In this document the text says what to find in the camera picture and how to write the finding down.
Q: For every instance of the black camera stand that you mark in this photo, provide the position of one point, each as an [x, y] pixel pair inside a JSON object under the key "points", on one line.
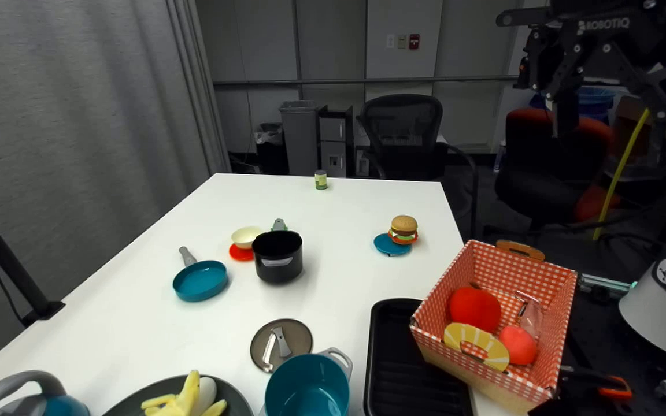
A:
{"points": [[0, 254]]}

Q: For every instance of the blue bin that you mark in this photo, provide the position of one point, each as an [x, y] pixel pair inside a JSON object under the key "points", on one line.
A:
{"points": [[600, 104]]}

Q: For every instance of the teal blue pot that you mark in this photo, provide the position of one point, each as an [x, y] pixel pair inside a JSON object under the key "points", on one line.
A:
{"points": [[306, 389]]}

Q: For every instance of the red toy tomato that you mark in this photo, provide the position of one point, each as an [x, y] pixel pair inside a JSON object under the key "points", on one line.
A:
{"points": [[472, 309]]}

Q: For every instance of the dark grey plate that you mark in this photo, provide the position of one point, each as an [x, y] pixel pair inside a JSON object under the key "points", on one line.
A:
{"points": [[128, 403]]}

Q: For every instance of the yellow toy pineapple slice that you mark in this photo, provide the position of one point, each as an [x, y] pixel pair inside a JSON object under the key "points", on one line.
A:
{"points": [[474, 343]]}

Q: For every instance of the clear plastic bottle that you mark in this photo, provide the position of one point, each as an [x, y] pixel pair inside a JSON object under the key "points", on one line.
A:
{"points": [[531, 315]]}

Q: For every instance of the orange toy fruit ball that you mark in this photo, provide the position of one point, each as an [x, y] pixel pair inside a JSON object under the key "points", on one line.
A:
{"points": [[518, 347]]}

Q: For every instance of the grey cabinet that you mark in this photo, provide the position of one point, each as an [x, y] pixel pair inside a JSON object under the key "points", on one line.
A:
{"points": [[300, 135]]}

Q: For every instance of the red office chair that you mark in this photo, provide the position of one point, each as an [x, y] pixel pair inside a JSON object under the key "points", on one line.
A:
{"points": [[533, 170]]}

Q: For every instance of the orange checkered cardboard box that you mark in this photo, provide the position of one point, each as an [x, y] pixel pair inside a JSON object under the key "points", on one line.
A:
{"points": [[502, 269]]}

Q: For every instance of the teal frying pan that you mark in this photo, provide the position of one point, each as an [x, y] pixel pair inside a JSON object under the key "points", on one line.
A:
{"points": [[200, 280]]}

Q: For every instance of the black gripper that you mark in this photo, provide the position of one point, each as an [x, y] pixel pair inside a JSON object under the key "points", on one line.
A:
{"points": [[601, 23]]}

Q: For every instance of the cream toy bowl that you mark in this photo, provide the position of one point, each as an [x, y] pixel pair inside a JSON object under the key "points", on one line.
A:
{"points": [[244, 236]]}

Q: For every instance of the yellow toy banana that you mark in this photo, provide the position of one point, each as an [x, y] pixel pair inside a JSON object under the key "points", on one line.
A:
{"points": [[189, 393]]}

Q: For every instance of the small teal plate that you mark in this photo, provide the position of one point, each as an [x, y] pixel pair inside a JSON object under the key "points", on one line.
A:
{"points": [[383, 246]]}

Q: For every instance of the small green toy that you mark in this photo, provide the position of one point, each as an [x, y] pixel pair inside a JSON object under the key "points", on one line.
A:
{"points": [[320, 181]]}

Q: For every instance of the black pot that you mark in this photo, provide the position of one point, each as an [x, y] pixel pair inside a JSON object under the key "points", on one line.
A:
{"points": [[277, 257]]}

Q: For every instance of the black baking tray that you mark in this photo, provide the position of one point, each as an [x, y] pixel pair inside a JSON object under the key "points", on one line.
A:
{"points": [[402, 370]]}

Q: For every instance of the black office chair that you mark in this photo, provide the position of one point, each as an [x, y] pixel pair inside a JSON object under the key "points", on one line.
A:
{"points": [[400, 131]]}

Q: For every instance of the toy hamburger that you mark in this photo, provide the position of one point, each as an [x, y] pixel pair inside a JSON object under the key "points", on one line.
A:
{"points": [[402, 228]]}

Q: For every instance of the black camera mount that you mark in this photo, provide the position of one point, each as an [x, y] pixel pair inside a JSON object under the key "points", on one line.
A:
{"points": [[531, 17]]}

